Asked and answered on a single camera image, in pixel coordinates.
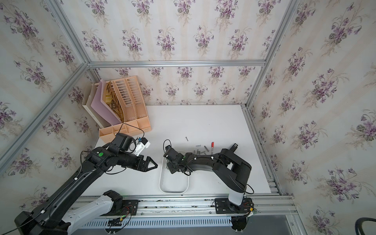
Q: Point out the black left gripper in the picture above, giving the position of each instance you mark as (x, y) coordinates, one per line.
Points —
(144, 167)

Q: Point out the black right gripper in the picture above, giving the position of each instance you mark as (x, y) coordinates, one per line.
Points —
(172, 171)

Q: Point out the white plastic storage box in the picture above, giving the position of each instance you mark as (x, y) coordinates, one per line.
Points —
(177, 183)

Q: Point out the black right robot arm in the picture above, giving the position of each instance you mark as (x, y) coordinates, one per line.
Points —
(233, 171)

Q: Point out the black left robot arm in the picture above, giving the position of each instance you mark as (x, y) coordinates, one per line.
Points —
(55, 216)

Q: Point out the peach plastic desk organizer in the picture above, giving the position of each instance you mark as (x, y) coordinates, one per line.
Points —
(136, 120)

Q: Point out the black rectangular object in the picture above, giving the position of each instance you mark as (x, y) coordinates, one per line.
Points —
(234, 148)

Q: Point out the patterned brown book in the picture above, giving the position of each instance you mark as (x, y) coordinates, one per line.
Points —
(112, 101)

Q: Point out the purple folder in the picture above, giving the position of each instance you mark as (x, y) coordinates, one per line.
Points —
(101, 108)

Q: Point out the beige folder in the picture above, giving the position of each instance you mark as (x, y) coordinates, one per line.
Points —
(88, 98)

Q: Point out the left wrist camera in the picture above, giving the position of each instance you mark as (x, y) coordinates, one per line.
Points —
(142, 144)

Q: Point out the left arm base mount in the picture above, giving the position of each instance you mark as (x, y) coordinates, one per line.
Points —
(110, 203)

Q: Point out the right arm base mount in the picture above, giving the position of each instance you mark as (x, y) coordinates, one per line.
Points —
(239, 207)

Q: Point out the white ribbed cable duct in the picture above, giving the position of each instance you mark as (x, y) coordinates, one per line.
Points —
(162, 222)

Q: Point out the aluminium front rail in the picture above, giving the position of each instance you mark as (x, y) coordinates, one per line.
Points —
(203, 206)

